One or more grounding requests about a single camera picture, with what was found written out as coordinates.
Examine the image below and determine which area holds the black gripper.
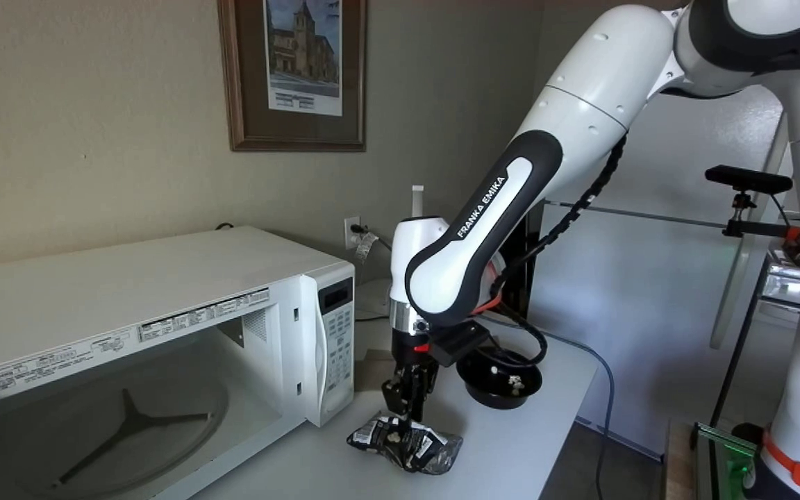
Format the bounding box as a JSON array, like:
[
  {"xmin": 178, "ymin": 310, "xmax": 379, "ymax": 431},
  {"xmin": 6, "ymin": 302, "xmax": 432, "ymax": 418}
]
[{"xmin": 379, "ymin": 354, "xmax": 440, "ymax": 445}]

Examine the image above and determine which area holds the black and white snack packet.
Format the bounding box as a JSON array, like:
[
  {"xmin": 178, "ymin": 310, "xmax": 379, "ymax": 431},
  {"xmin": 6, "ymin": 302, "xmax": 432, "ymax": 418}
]
[{"xmin": 343, "ymin": 410, "xmax": 465, "ymax": 477}]

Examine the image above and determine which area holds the white microwave oven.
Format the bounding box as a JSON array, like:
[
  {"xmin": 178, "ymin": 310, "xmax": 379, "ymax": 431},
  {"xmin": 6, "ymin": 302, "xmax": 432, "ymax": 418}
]
[{"xmin": 0, "ymin": 224, "xmax": 357, "ymax": 500}]

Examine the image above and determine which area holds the glass microwave turntable plate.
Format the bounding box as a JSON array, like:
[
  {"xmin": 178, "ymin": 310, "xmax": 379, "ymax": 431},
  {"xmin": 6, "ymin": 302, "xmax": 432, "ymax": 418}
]
[{"xmin": 0, "ymin": 364, "xmax": 232, "ymax": 500}]

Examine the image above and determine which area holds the black bowl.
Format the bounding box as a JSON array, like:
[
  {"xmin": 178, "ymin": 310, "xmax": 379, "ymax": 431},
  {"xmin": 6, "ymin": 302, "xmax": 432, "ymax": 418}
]
[{"xmin": 454, "ymin": 345, "xmax": 543, "ymax": 410}]

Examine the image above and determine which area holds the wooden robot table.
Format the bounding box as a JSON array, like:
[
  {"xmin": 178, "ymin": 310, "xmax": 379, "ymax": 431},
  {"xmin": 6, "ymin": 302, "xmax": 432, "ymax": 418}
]
[{"xmin": 661, "ymin": 418, "xmax": 760, "ymax": 500}]

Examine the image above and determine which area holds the framed building picture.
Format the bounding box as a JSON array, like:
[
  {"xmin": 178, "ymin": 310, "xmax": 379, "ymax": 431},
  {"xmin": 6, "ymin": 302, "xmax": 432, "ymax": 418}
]
[{"xmin": 214, "ymin": 0, "xmax": 368, "ymax": 153}]

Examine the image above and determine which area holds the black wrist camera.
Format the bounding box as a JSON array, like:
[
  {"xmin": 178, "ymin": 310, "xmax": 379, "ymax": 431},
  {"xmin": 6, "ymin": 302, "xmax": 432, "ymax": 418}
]
[{"xmin": 429, "ymin": 321, "xmax": 493, "ymax": 371}]

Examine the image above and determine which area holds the white wall outlet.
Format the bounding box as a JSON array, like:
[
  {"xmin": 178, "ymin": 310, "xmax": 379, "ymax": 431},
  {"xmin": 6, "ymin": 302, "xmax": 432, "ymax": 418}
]
[{"xmin": 342, "ymin": 214, "xmax": 365, "ymax": 250}]

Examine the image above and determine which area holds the turntable roller ring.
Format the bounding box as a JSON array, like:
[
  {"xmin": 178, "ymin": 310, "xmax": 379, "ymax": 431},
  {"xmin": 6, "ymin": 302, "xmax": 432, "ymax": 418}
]
[{"xmin": 56, "ymin": 385, "xmax": 211, "ymax": 485}]

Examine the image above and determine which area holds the black camera stand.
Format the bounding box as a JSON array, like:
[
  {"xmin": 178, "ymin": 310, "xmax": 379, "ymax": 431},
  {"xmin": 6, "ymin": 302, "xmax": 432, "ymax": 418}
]
[{"xmin": 706, "ymin": 217, "xmax": 786, "ymax": 431}]

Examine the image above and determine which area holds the black stereo camera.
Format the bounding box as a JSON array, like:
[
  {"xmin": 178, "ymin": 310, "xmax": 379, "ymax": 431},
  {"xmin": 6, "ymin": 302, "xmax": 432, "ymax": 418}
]
[{"xmin": 701, "ymin": 164, "xmax": 793, "ymax": 197}]

